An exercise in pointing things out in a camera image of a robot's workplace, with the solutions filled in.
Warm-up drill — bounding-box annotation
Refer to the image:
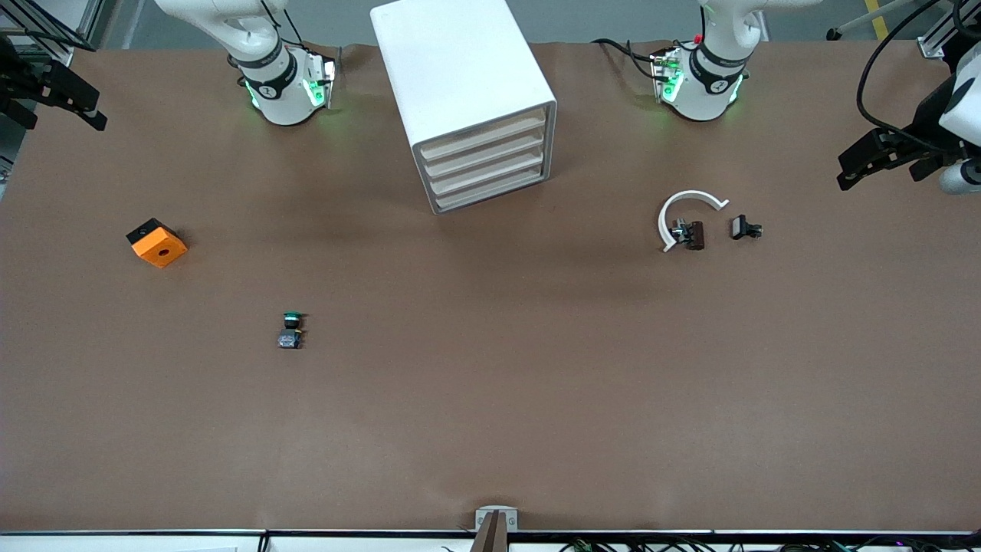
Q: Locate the white cabinet drawer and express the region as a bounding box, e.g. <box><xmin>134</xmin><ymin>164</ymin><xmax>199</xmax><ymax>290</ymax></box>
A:
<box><xmin>423</xmin><ymin>126</ymin><xmax>547</xmax><ymax>182</ymax></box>
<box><xmin>433</xmin><ymin>163</ymin><xmax>550</xmax><ymax>215</ymax></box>
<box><xmin>428</xmin><ymin>144</ymin><xmax>548</xmax><ymax>198</ymax></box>
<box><xmin>418</xmin><ymin>109</ymin><xmax>547</xmax><ymax>163</ymax></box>

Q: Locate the green push button switch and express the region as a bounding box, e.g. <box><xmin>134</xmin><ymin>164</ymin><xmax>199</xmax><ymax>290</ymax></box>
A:
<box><xmin>277</xmin><ymin>310</ymin><xmax>308</xmax><ymax>350</ymax></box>

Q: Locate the brown paper table cover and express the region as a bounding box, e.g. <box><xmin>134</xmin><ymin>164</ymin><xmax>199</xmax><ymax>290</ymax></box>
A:
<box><xmin>0</xmin><ymin>38</ymin><xmax>981</xmax><ymax>534</ymax></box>

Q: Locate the aluminium frame profile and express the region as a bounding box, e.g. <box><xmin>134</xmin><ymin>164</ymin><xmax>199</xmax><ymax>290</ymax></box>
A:
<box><xmin>0</xmin><ymin>0</ymin><xmax>116</xmax><ymax>66</ymax></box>
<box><xmin>918</xmin><ymin>0</ymin><xmax>981</xmax><ymax>60</ymax></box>

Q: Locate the white curved plastic ring piece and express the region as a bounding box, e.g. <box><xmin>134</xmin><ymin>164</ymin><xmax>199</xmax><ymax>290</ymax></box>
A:
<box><xmin>658</xmin><ymin>189</ymin><xmax>730</xmax><ymax>254</ymax></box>

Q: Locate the dark brown small component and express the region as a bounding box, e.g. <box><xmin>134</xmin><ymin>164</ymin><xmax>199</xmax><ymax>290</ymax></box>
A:
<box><xmin>671</xmin><ymin>218</ymin><xmax>706</xmax><ymax>251</ymax></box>

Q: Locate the white table edge frame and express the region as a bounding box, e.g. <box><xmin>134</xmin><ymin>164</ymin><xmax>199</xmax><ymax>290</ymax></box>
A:
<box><xmin>0</xmin><ymin>527</ymin><xmax>981</xmax><ymax>552</ymax></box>

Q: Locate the grey metal bracket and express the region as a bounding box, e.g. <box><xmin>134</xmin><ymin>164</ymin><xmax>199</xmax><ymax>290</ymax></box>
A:
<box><xmin>474</xmin><ymin>505</ymin><xmax>519</xmax><ymax>532</ymax></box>

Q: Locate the white drawer cabinet housing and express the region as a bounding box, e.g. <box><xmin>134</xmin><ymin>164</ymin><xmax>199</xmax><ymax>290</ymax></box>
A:
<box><xmin>370</xmin><ymin>0</ymin><xmax>558</xmax><ymax>216</ymax></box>

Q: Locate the grey stand leg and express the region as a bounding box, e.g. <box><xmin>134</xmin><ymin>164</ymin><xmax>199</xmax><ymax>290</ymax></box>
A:
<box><xmin>825</xmin><ymin>0</ymin><xmax>932</xmax><ymax>41</ymax></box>

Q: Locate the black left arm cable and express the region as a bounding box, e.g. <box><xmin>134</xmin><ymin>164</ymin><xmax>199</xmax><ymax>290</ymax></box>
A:
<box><xmin>855</xmin><ymin>0</ymin><xmax>981</xmax><ymax>146</ymax></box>

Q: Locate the black base power cable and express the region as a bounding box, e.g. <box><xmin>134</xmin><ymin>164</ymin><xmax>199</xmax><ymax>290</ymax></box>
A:
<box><xmin>592</xmin><ymin>36</ymin><xmax>662</xmax><ymax>82</ymax></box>

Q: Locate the orange and black square box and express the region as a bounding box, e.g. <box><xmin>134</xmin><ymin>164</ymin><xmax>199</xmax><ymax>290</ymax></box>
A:
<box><xmin>126</xmin><ymin>218</ymin><xmax>189</xmax><ymax>269</ymax></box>

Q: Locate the brown bar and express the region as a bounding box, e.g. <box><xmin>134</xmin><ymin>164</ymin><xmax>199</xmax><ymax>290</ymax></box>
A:
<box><xmin>469</xmin><ymin>511</ymin><xmax>509</xmax><ymax>552</ymax></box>

